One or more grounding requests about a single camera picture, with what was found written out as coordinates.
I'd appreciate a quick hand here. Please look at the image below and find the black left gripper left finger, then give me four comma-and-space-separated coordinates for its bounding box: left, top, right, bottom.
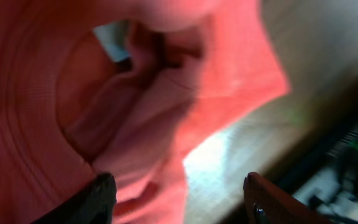
32, 173, 117, 224

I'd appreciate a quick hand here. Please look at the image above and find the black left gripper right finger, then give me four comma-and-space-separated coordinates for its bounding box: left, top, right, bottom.
243, 172, 331, 224

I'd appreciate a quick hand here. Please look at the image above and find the red orange t-shirt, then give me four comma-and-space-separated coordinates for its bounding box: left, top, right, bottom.
0, 0, 288, 223

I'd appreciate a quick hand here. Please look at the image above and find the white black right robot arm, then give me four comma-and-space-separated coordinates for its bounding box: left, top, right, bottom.
292, 123, 358, 223

